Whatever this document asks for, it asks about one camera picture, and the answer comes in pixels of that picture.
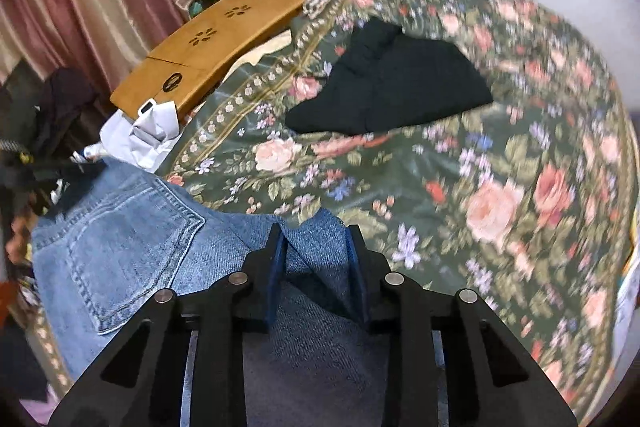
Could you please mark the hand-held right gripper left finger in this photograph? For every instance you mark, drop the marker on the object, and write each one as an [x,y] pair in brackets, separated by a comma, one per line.
[277,279]

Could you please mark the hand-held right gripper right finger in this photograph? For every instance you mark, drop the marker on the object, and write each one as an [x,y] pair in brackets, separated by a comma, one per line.
[358,279]

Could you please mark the black folded garment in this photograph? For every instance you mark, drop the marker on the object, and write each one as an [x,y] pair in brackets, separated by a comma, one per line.
[395,82]

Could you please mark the blue denim pants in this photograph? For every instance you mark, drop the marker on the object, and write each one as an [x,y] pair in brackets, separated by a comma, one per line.
[130,247]

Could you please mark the green floral blanket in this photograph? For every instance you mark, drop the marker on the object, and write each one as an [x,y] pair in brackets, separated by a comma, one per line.
[450,187]

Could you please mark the wooden lap desk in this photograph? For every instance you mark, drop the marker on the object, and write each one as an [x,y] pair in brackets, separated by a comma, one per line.
[210,52]

